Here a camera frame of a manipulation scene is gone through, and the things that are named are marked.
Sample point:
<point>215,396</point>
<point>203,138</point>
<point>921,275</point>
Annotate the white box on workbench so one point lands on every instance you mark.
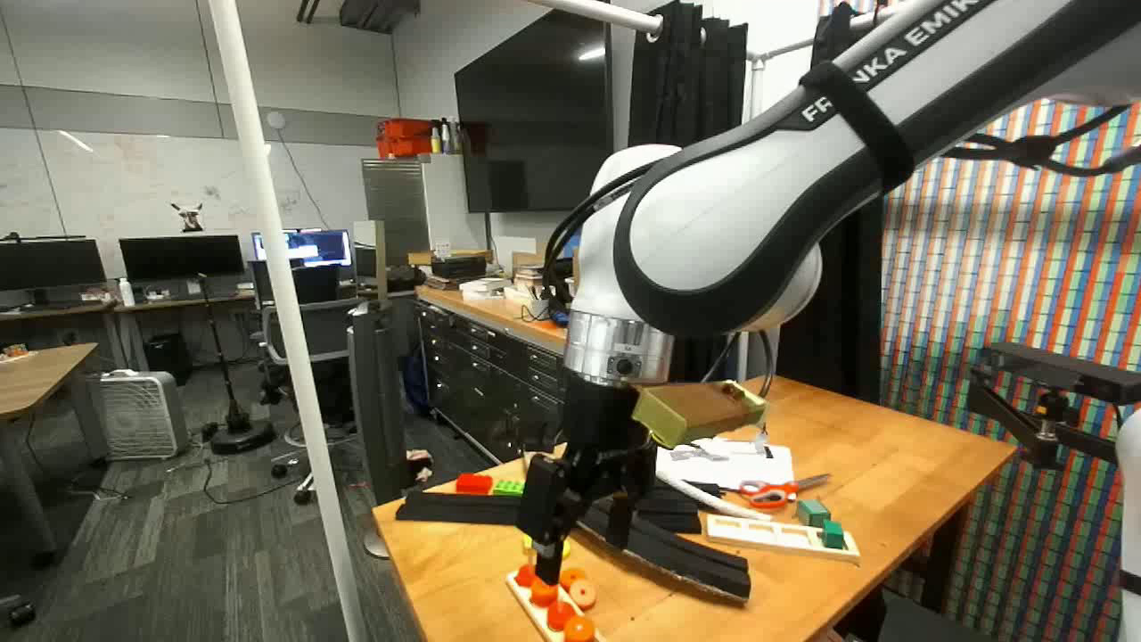
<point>484,289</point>

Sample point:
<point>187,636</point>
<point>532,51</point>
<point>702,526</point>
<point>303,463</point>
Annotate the slanted white pole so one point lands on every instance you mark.
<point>278,271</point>

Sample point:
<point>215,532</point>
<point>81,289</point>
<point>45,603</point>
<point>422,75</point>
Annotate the lit computer monitor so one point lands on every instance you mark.
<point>299,246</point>

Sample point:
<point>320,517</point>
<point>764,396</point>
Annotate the dark grey upright panel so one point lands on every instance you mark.
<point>377,403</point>

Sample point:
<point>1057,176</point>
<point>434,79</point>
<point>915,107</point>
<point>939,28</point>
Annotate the white paper sheets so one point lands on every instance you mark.
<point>724,457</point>

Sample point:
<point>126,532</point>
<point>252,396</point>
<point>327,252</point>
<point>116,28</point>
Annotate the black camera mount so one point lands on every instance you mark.
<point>1046,393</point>

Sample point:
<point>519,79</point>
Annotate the olive wrist camera box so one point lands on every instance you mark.
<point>696,410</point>

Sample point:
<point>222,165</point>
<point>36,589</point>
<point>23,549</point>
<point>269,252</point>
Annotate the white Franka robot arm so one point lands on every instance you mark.
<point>736,227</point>

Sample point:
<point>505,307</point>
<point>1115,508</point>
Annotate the steel cabinet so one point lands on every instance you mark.
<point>411,215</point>

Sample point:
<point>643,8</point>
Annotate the black box on workbench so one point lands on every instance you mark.
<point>456,264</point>

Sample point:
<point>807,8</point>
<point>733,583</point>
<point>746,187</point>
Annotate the green wooden cube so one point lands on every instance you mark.
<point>835,538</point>
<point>814,511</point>

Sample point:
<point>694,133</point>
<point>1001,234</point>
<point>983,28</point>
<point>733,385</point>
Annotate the multicolour patterned backdrop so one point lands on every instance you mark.
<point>1010,296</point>

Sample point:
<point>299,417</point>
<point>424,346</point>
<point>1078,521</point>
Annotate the short black track piece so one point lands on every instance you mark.
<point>668,504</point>

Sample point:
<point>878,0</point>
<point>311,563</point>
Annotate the red wooden block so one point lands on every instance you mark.
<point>471,482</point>

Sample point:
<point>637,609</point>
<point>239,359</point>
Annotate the large black wall screen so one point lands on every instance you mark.
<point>536,112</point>

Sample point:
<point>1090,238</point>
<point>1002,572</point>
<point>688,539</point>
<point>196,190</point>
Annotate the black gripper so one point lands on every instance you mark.
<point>593,431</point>

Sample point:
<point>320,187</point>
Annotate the straight black track piece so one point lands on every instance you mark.
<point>456,504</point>

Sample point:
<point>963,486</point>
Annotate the dark computer monitor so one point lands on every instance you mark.
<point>179,255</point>
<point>46,261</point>

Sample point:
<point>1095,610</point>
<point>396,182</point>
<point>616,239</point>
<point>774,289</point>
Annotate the orange box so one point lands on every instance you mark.
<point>403,142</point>

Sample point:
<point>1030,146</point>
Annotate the white box fan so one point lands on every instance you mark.
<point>141,415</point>

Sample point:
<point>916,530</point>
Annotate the black drawer workbench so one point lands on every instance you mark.
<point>486,369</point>

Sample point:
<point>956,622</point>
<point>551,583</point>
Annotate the black stand with round base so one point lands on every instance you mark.
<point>236,431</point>

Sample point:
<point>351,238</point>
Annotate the white slotted board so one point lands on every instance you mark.
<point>770,538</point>

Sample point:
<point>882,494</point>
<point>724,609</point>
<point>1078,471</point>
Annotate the long office desk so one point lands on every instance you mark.
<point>59,312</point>

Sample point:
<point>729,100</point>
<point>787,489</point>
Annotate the black ceiling fixture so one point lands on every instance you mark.
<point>377,8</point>

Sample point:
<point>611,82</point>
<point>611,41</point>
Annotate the white wooden peg board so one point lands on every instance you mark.
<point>523,589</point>

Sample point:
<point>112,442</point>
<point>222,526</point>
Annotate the white overhead pole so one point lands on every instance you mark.
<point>608,12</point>

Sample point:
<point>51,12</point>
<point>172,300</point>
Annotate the wooden office desk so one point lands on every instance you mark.
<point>36,377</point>

